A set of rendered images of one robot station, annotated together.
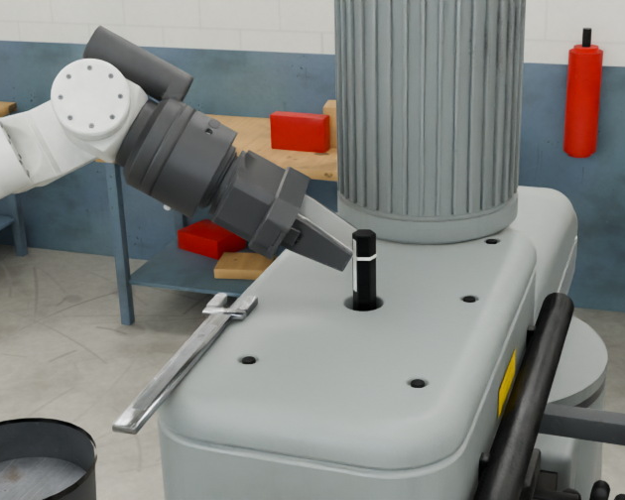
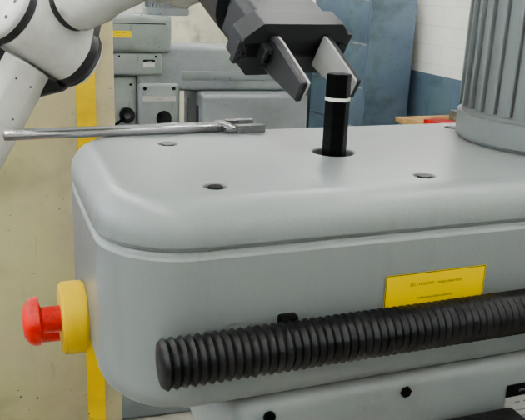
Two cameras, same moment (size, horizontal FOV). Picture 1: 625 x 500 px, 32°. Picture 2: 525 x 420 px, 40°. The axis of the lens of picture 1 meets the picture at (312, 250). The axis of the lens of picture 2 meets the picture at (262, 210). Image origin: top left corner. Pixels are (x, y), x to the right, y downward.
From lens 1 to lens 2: 73 cm
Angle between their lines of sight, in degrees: 46
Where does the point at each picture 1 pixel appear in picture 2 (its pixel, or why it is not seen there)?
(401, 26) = not seen: outside the picture
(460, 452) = (182, 259)
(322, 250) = (284, 74)
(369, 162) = (471, 52)
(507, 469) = (278, 330)
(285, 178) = (301, 10)
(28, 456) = not seen: hidden behind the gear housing
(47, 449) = not seen: hidden behind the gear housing
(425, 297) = (388, 163)
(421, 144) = (502, 28)
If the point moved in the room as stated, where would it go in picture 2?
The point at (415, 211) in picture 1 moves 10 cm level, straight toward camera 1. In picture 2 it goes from (490, 109) to (414, 117)
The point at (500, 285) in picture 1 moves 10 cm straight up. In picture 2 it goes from (483, 181) to (501, 50)
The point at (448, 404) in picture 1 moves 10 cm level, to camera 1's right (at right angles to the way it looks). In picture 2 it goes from (194, 202) to (297, 246)
